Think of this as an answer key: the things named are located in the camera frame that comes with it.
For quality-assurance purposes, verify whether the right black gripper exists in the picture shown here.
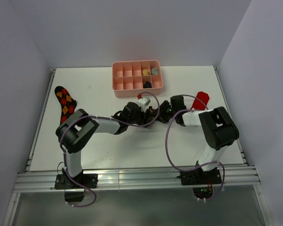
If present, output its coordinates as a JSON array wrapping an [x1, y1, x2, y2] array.
[[151, 100, 177, 124]]

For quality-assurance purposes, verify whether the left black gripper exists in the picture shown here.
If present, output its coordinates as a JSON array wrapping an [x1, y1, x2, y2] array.
[[127, 106, 153, 128]]

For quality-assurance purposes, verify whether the brown yellow argyle sock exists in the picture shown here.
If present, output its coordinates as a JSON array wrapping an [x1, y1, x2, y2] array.
[[148, 106, 160, 119]]

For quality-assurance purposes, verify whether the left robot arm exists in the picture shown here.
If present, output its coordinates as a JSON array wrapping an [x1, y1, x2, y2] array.
[[56, 102, 157, 188]]

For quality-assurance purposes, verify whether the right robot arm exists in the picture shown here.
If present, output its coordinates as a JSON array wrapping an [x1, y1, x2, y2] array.
[[165, 95, 240, 184]]

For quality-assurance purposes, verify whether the red christmas sock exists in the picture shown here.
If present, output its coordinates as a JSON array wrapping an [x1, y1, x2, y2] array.
[[191, 91, 210, 111]]

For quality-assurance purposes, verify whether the dark navy rolled sock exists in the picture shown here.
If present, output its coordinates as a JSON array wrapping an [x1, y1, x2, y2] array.
[[143, 81, 152, 89]]

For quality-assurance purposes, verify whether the pink divided organizer box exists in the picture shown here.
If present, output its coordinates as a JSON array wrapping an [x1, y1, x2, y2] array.
[[112, 60, 164, 98]]

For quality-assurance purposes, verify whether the grey rolled sock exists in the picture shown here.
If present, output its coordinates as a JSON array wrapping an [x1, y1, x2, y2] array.
[[151, 67, 159, 75]]

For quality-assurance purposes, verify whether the yellow rolled sock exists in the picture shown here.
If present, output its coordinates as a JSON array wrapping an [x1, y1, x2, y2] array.
[[142, 69, 150, 76]]

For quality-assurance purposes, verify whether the red orange argyle sock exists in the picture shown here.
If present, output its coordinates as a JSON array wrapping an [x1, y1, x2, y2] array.
[[54, 86, 77, 124]]

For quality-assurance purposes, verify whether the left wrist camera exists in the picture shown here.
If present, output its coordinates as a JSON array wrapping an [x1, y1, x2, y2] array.
[[136, 94, 150, 112]]

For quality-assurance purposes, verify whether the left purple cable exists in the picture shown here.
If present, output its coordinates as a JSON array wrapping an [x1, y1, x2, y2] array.
[[60, 91, 160, 208]]

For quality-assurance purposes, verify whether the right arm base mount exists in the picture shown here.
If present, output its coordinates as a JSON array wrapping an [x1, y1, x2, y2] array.
[[176, 168, 222, 199]]

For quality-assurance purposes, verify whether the aluminium front rail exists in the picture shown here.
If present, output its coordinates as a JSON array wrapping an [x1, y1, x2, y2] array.
[[12, 165, 260, 193]]

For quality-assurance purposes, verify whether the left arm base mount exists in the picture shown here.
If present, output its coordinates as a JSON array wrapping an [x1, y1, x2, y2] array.
[[54, 174, 98, 203]]

